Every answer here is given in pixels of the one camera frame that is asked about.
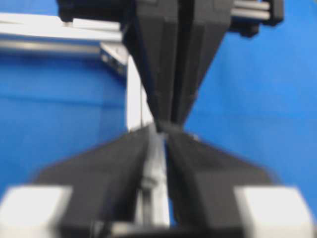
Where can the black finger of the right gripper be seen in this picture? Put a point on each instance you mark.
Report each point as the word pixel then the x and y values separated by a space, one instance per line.
pixel 150 35
pixel 202 26

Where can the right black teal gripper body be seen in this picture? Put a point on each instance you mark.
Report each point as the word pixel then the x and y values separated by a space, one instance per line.
pixel 242 16

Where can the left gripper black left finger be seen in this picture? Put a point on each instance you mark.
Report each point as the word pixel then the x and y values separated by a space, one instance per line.
pixel 104 181

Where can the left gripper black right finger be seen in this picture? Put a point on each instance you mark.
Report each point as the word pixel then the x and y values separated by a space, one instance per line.
pixel 201 180

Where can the aluminium extrusion frame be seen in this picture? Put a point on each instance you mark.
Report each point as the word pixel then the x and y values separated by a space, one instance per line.
pixel 47 35

